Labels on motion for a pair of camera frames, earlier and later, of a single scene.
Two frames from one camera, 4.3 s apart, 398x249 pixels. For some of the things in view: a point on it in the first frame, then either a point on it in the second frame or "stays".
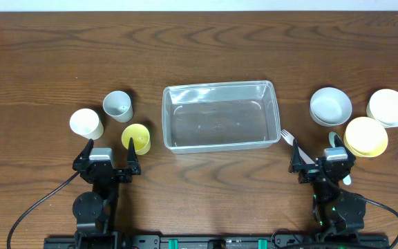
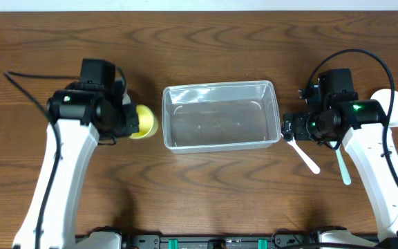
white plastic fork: x=290 y=138 stays
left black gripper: x=106 y=171 → x=131 y=120
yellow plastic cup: x=140 y=135 → x=148 y=123
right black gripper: x=323 y=170 → x=291 y=126
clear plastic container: x=220 y=115 stays
